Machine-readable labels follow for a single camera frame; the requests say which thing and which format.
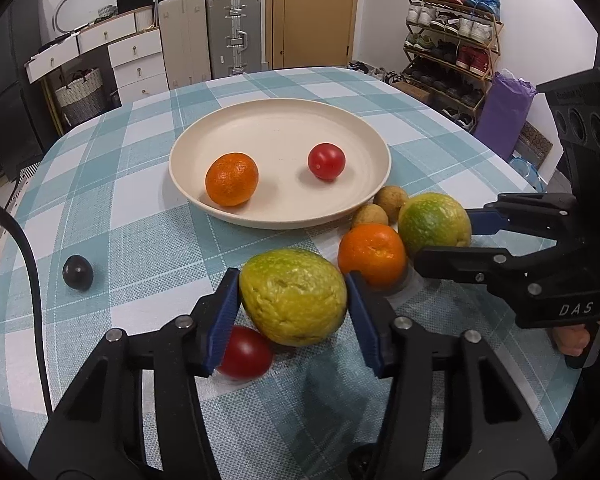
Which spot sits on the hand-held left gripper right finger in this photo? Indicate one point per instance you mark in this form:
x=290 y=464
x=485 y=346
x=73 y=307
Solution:
x=365 y=320

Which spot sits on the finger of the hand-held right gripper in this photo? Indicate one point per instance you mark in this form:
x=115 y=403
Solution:
x=455 y=262
x=485 y=221

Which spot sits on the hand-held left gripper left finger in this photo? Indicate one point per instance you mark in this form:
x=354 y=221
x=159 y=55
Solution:
x=225 y=320

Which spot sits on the red tomato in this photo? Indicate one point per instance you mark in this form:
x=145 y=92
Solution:
x=326 y=161
x=250 y=355

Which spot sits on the yellow-green guava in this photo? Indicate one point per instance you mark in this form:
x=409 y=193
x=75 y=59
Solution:
x=292 y=295
x=430 y=220

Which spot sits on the orange mandarin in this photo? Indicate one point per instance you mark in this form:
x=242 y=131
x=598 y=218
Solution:
x=231 y=179
x=372 y=255

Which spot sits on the brown longan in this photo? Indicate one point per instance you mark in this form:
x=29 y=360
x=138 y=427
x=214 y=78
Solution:
x=390 y=200
x=370 y=216

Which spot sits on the dark purple plum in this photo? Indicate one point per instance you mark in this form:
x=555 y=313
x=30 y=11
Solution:
x=77 y=272

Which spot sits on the cream round plate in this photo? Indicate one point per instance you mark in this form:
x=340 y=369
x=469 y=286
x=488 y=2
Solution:
x=280 y=135

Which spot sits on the person's right hand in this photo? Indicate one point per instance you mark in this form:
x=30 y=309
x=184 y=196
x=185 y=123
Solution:
x=570 y=341

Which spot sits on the blue bowl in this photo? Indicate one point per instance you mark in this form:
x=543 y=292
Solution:
x=525 y=170

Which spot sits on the patterned brown mat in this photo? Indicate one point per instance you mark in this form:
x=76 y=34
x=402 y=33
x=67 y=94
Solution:
x=535 y=142

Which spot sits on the purple bag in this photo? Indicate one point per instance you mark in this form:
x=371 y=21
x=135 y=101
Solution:
x=502 y=115

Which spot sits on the cardboard box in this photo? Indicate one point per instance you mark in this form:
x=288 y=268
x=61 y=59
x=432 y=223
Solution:
x=415 y=92

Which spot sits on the wooden shoe rack with shoes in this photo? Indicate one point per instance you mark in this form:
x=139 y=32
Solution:
x=472 y=60

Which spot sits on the pairs of loose sneakers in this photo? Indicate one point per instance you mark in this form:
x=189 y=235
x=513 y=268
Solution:
x=375 y=71

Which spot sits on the striped floor mat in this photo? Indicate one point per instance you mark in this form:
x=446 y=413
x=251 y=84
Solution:
x=17 y=190

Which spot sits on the woven laundry basket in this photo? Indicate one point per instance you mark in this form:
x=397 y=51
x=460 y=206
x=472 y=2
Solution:
x=80 y=97

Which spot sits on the wooden door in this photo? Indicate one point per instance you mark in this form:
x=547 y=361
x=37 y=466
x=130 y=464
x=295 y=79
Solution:
x=310 y=20

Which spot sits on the yellow stick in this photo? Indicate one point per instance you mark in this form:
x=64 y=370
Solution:
x=50 y=107

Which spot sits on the white drawer cabinet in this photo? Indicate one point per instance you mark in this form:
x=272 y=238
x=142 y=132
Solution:
x=135 y=52

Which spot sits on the beige suitcase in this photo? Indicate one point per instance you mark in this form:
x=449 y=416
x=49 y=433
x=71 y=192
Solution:
x=185 y=40

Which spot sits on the silver suitcase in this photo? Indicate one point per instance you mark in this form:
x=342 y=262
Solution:
x=230 y=35

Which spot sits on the dark cabinet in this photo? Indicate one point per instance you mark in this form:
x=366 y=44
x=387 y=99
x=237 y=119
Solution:
x=5 y=135

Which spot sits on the small white basket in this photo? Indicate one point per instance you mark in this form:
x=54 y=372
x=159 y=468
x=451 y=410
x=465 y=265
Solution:
x=106 y=12

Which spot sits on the grey oval hoop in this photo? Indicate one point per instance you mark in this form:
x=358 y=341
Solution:
x=60 y=5

